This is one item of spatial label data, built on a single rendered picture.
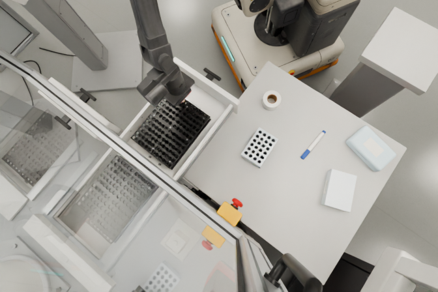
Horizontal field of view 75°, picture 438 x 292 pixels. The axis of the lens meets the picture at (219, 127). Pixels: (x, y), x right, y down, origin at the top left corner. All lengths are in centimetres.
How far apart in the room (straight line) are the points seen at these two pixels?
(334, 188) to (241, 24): 119
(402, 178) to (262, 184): 121
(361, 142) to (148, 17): 83
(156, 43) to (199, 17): 155
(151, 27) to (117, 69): 145
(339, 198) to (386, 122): 114
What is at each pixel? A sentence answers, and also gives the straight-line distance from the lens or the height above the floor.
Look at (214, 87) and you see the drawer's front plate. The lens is 98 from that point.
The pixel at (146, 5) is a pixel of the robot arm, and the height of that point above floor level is 129.
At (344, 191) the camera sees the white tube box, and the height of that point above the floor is 81.
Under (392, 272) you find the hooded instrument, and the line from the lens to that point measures 105.
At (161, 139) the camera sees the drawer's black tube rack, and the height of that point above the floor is 90.
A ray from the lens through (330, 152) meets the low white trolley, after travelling 115.
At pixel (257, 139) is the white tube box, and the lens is 106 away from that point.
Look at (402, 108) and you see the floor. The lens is 222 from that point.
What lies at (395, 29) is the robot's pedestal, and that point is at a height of 76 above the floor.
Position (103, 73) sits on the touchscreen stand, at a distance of 219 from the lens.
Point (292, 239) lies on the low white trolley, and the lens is 110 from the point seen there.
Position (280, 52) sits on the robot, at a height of 28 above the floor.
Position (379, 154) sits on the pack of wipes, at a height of 81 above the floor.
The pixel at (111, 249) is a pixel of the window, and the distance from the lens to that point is 22.
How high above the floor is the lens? 183
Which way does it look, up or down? 75 degrees down
